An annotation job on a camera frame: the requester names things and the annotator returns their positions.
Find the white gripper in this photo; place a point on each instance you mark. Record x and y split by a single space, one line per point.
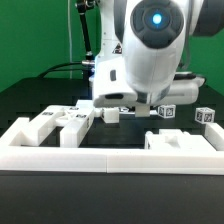
183 90

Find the white chair seat part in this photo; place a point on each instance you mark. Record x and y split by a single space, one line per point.
176 140

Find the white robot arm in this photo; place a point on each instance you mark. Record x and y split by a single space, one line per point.
142 42

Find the white chair back part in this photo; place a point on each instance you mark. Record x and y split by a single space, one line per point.
74 122

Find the left white marker cube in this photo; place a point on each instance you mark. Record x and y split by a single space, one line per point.
166 111

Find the white marker cube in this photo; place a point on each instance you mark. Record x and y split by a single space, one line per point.
204 115
166 111

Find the right white marker cube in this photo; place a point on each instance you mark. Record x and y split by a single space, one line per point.
204 115

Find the white marker base plate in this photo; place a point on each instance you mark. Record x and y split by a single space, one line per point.
122 109

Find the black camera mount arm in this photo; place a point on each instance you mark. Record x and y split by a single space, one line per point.
82 7

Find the white U-shaped boundary frame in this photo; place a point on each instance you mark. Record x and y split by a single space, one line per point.
13 156

